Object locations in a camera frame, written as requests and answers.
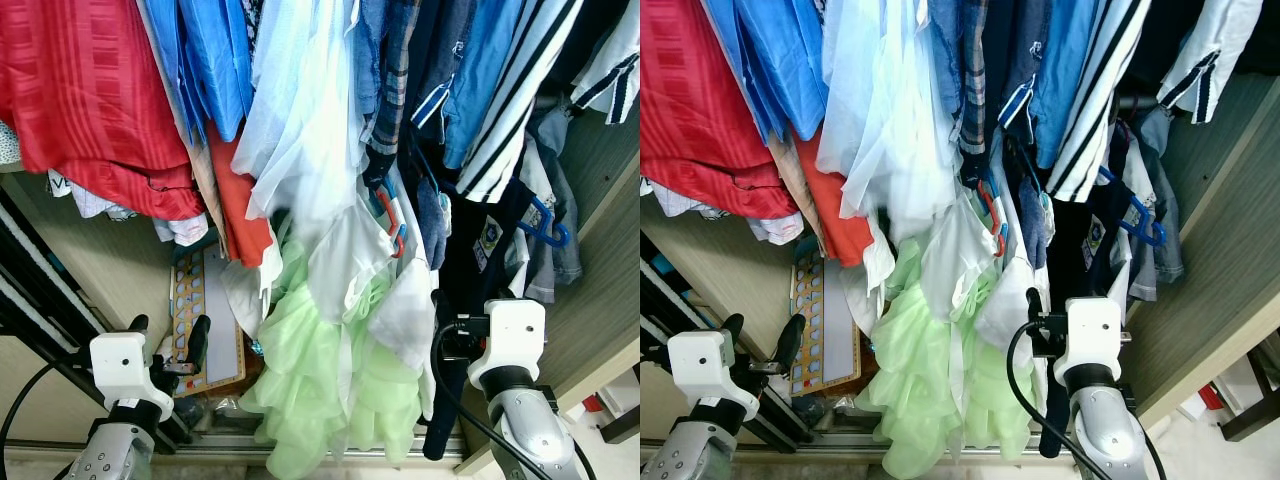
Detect white shirt black trim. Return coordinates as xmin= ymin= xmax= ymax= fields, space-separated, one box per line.
xmin=1156 ymin=0 xmax=1264 ymax=126
xmin=570 ymin=0 xmax=641 ymax=126

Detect dark plaid shirt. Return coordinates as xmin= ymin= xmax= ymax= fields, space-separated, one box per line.
xmin=355 ymin=0 xmax=422 ymax=191
xmin=944 ymin=0 xmax=1012 ymax=191

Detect blue clothes hanger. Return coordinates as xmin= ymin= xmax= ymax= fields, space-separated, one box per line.
xmin=517 ymin=195 xmax=572 ymax=250
xmin=1097 ymin=165 xmax=1169 ymax=250

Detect white blouse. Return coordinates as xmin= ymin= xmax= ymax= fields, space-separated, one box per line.
xmin=300 ymin=190 xmax=442 ymax=421
xmin=920 ymin=190 xmax=1052 ymax=421

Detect blue denim shirt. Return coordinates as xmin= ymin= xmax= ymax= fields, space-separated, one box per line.
xmin=410 ymin=0 xmax=527 ymax=171
xmin=1004 ymin=0 xmax=1102 ymax=171

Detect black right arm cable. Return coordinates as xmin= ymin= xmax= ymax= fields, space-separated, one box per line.
xmin=1004 ymin=320 xmax=1117 ymax=480
xmin=430 ymin=320 xmax=531 ymax=480

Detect folded white clothes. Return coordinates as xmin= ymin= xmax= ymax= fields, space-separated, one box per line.
xmin=45 ymin=170 xmax=212 ymax=247
xmin=645 ymin=178 xmax=807 ymax=247

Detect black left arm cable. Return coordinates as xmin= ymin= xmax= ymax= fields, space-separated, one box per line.
xmin=0 ymin=358 xmax=93 ymax=480

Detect navy garment with badge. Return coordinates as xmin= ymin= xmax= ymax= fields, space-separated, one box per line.
xmin=424 ymin=180 xmax=532 ymax=462
xmin=1039 ymin=180 xmax=1132 ymax=462

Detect white sheer garment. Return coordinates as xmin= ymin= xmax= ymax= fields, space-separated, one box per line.
xmin=817 ymin=0 xmax=960 ymax=247
xmin=232 ymin=0 xmax=367 ymax=243

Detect grey denim garment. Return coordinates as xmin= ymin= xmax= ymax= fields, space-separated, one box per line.
xmin=1129 ymin=105 xmax=1187 ymax=302
xmin=524 ymin=105 xmax=585 ymax=302

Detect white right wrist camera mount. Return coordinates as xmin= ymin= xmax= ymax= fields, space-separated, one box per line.
xmin=468 ymin=298 xmax=548 ymax=391
xmin=1054 ymin=297 xmax=1125 ymax=390

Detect red striped garment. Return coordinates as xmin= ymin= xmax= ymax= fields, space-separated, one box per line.
xmin=0 ymin=0 xmax=207 ymax=222
xmin=640 ymin=0 xmax=802 ymax=222

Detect bright blue shirt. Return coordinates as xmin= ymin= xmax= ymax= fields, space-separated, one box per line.
xmin=700 ymin=0 xmax=830 ymax=144
xmin=140 ymin=0 xmax=257 ymax=144

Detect black sliding door track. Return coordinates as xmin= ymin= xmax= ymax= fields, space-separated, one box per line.
xmin=640 ymin=255 xmax=802 ymax=452
xmin=0 ymin=190 xmax=197 ymax=452

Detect light green ruffled dress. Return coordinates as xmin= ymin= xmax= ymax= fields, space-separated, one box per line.
xmin=855 ymin=235 xmax=1047 ymax=480
xmin=238 ymin=235 xmax=427 ymax=480

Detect orange garment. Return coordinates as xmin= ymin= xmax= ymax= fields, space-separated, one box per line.
xmin=205 ymin=125 xmax=277 ymax=269
xmin=795 ymin=130 xmax=877 ymax=269

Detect red clothes hanger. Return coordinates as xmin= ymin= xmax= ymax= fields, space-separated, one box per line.
xmin=974 ymin=180 xmax=1009 ymax=260
xmin=371 ymin=185 xmax=409 ymax=260

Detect colourful toy board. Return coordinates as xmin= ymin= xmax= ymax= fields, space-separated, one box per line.
xmin=786 ymin=240 xmax=864 ymax=400
xmin=165 ymin=245 xmax=249 ymax=397

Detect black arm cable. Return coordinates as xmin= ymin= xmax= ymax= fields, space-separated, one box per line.
xmin=1004 ymin=320 xmax=1117 ymax=480
xmin=0 ymin=358 xmax=93 ymax=480
xmin=430 ymin=320 xmax=531 ymax=480

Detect white black striped shirt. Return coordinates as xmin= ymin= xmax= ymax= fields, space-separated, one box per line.
xmin=457 ymin=0 xmax=587 ymax=205
xmin=1044 ymin=0 xmax=1152 ymax=205

